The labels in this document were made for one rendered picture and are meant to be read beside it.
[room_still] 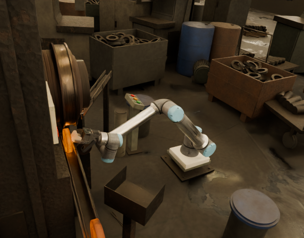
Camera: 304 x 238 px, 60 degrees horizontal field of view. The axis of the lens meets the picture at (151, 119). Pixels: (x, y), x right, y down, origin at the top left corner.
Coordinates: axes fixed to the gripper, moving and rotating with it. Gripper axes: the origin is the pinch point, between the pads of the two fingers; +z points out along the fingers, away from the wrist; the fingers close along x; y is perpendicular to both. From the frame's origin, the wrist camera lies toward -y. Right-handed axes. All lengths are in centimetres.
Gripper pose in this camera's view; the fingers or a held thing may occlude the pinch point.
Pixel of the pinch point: (67, 138)
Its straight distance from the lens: 177.3
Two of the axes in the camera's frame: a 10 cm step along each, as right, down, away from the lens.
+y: 3.6, -8.6, -3.6
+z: -8.4, -1.2, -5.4
